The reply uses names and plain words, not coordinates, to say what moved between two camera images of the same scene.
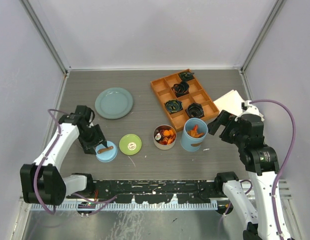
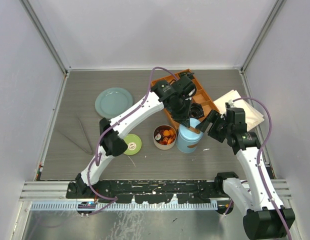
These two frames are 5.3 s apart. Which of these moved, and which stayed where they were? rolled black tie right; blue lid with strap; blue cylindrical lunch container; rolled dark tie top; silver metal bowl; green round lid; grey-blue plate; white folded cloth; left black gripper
Moved: left black gripper; blue cylindrical lunch container; blue lid with strap
Stayed: silver metal bowl; white folded cloth; rolled dark tie top; rolled black tie right; grey-blue plate; green round lid
